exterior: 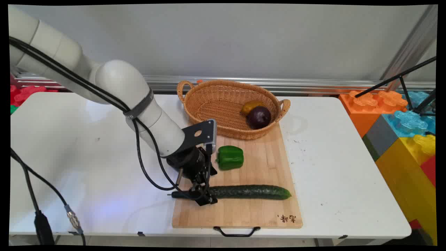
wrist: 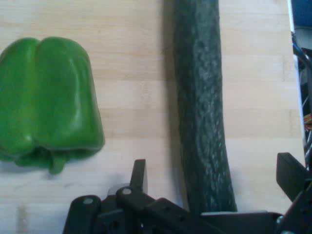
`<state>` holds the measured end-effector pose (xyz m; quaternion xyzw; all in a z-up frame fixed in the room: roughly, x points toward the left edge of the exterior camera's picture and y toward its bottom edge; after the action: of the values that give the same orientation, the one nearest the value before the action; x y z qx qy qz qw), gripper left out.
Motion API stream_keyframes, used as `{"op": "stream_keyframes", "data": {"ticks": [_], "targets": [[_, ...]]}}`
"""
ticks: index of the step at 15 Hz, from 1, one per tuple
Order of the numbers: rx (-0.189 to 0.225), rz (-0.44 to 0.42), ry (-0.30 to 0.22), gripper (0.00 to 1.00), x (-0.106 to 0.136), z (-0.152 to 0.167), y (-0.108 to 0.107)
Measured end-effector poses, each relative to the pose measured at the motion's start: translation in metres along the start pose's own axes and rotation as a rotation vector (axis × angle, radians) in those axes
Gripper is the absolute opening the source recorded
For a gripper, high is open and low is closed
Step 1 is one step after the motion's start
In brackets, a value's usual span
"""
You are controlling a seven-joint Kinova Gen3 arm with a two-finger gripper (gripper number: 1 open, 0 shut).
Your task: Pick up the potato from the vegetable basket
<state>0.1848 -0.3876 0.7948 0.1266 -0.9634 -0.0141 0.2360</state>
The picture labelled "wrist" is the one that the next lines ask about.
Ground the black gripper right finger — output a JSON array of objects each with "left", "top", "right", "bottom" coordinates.
[{"left": 274, "top": 152, "right": 312, "bottom": 234}]

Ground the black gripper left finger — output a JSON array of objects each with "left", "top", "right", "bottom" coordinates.
[{"left": 62, "top": 159, "right": 221, "bottom": 234}]

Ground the dark green cucumber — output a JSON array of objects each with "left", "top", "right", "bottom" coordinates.
[{"left": 168, "top": 0, "right": 238, "bottom": 215}]

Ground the green bell pepper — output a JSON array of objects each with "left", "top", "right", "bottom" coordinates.
[{"left": 0, "top": 36, "right": 106, "bottom": 175}]

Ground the blue plastic object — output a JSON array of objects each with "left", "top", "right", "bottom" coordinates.
[{"left": 291, "top": 0, "right": 312, "bottom": 28}]

